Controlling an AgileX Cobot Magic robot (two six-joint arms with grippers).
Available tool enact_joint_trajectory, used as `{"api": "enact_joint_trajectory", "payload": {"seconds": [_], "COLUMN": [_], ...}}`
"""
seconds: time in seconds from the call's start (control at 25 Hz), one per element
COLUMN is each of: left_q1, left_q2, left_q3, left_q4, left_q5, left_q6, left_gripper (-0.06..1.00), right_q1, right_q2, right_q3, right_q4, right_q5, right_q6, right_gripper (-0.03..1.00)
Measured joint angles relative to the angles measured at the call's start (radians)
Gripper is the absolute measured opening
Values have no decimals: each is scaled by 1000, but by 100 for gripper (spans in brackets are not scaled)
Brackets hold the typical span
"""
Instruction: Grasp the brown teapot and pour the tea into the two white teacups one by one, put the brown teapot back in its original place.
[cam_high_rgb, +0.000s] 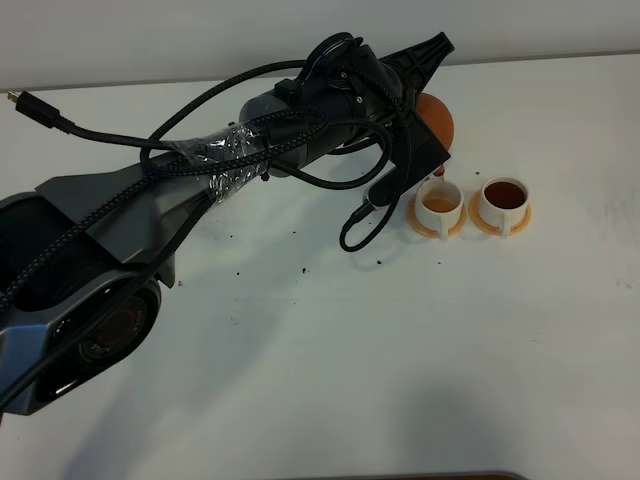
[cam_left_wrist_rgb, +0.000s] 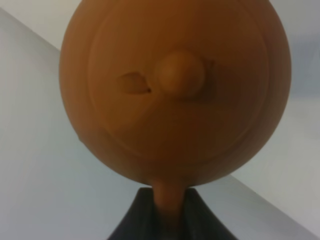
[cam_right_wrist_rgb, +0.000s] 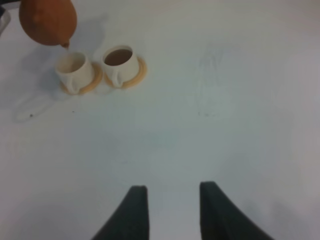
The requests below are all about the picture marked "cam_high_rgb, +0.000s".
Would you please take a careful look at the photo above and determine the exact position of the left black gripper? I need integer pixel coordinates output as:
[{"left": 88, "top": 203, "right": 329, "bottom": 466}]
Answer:
[{"left": 381, "top": 32, "right": 454, "bottom": 107}]

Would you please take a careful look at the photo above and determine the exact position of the brown clay teapot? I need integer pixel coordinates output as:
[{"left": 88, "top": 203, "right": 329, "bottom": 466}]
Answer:
[{"left": 416, "top": 93, "right": 454, "bottom": 151}]

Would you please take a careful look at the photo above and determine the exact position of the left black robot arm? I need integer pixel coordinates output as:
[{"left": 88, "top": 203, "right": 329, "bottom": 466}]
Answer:
[{"left": 1, "top": 33, "right": 454, "bottom": 415}]

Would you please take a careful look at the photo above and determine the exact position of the left white teacup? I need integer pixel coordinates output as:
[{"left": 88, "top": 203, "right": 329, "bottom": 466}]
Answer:
[{"left": 415, "top": 178, "right": 464, "bottom": 232}]

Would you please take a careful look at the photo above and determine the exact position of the white teacup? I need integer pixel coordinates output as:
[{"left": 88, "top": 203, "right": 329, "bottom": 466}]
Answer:
[
  {"left": 478, "top": 177, "right": 529, "bottom": 238},
  {"left": 415, "top": 178, "right": 464, "bottom": 232}
]

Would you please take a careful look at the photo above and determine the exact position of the left orange cup saucer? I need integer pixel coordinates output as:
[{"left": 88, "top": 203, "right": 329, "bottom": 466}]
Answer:
[{"left": 406, "top": 196, "right": 467, "bottom": 241}]

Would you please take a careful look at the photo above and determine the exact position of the orange cup saucer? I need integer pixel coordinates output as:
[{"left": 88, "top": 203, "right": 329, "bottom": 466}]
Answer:
[
  {"left": 469, "top": 191, "right": 532, "bottom": 236},
  {"left": 406, "top": 196, "right": 467, "bottom": 241}
]

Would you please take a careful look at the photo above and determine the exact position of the right white teacup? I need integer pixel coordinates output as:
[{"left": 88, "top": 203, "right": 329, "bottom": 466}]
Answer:
[{"left": 478, "top": 177, "right": 529, "bottom": 238}]

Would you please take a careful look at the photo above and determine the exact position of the right orange cup saucer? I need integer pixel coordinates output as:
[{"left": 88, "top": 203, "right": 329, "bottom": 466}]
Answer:
[{"left": 469, "top": 191, "right": 532, "bottom": 236}]

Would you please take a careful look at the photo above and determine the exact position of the black braided camera cable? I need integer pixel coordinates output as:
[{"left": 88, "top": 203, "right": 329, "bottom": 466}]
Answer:
[{"left": 0, "top": 33, "right": 416, "bottom": 321}]

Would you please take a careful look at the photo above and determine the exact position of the loose black usb cable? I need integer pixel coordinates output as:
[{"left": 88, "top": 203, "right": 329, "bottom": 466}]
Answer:
[{"left": 5, "top": 89, "right": 412, "bottom": 411}]

